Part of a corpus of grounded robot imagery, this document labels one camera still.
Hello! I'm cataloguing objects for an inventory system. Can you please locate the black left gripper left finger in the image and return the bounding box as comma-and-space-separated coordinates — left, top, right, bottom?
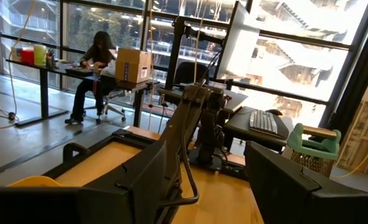
0, 139, 168, 224

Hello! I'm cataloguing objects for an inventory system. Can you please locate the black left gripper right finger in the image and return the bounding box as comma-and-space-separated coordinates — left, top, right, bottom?
244, 140, 368, 224

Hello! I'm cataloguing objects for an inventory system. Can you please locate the orange plastic bin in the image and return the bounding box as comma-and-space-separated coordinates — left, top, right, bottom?
8, 175, 62, 187

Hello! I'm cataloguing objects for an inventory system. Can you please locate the green dish rack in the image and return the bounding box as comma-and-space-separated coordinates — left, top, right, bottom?
282, 123, 343, 178

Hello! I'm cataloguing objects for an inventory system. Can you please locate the black laptop keyboard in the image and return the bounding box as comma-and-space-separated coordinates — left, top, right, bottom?
249, 109, 280, 135

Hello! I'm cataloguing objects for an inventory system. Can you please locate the white base office chair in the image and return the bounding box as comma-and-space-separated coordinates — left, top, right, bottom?
83, 82, 129, 124

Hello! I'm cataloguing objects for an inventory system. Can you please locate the dark grey desk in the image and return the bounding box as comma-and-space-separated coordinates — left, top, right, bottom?
223, 105, 292, 152

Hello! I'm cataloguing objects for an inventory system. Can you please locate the wooden pallet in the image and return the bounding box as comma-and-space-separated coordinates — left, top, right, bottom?
336, 101, 368, 179

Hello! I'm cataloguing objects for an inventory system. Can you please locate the cardboard box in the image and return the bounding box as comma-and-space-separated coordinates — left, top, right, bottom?
114, 47, 152, 84

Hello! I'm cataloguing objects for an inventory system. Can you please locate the black standing desk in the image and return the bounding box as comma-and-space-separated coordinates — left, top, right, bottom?
5, 58, 160, 128

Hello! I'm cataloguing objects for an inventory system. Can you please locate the black office chair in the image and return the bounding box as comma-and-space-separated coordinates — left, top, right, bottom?
173, 61, 210, 85

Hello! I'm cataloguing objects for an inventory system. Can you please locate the person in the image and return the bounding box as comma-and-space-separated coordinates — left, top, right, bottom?
64, 30, 118, 125

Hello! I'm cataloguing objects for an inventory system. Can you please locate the black pole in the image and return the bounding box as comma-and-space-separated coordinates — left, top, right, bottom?
165, 15, 186, 91

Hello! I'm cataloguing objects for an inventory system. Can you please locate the grey monitor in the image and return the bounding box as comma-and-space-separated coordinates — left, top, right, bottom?
216, 1, 262, 81

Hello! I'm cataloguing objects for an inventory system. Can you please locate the green container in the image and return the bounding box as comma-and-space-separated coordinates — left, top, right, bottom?
33, 44, 47, 67

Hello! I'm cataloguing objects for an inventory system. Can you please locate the red container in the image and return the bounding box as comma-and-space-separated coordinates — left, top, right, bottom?
20, 49, 35, 65

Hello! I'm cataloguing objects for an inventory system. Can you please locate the yellow floor cable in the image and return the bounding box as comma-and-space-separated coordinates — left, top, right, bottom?
331, 129, 368, 179

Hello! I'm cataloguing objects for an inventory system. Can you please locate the black window frame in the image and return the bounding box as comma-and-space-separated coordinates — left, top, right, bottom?
0, 0, 368, 139

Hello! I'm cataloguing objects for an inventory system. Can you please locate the cream hanging cable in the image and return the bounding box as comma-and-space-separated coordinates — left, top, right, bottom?
0, 0, 37, 131

